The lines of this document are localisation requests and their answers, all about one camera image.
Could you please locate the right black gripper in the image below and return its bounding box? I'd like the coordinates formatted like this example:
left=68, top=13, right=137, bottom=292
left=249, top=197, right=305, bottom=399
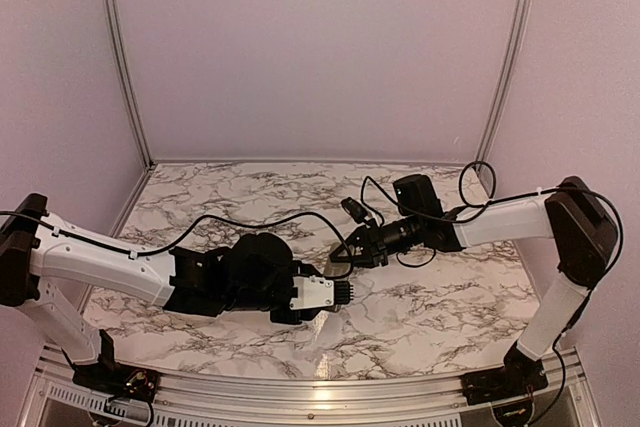
left=331, top=213, right=424, bottom=267

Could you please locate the grey remote control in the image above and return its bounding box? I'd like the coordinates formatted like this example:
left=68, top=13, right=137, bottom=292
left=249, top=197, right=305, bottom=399
left=321, top=242, right=351, bottom=278

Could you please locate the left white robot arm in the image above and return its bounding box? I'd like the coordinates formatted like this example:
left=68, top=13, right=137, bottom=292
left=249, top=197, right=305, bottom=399
left=1, top=194, right=339, bottom=392

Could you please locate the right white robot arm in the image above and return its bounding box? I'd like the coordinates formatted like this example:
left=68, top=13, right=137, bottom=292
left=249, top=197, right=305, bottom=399
left=329, top=174, right=623, bottom=395

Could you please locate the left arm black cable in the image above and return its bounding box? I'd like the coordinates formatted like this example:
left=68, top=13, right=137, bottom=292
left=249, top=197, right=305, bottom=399
left=0, top=210, right=351, bottom=263

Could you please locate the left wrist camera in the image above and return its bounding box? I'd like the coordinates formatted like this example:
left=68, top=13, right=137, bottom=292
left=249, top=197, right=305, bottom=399
left=289, top=276, right=353, bottom=310

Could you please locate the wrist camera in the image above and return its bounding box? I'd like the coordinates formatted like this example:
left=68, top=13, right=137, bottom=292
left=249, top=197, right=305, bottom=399
left=340, top=197, right=377, bottom=226
left=289, top=276, right=353, bottom=310

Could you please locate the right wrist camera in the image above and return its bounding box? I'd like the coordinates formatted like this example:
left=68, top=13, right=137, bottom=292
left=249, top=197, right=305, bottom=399
left=340, top=197, right=377, bottom=226

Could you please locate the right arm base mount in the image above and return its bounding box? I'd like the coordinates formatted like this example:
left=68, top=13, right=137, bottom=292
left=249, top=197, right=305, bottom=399
left=460, top=362, right=549, bottom=405

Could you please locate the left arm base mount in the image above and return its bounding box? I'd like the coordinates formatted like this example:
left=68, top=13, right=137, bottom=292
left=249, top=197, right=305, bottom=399
left=73, top=363, right=160, bottom=402

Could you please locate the right aluminium frame post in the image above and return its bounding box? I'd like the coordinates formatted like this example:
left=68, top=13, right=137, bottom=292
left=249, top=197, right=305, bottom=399
left=475, top=0, right=532, bottom=161

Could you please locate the aluminium frame post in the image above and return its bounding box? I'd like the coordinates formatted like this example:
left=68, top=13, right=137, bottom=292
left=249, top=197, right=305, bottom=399
left=475, top=0, right=532, bottom=161
left=103, top=0, right=154, bottom=170

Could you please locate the front aluminium rail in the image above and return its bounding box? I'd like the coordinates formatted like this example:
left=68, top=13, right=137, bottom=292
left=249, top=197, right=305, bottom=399
left=24, top=346, right=601, bottom=427

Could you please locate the left aluminium frame post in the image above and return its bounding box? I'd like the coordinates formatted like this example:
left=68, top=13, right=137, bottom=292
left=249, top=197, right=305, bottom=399
left=103, top=0, right=154, bottom=170

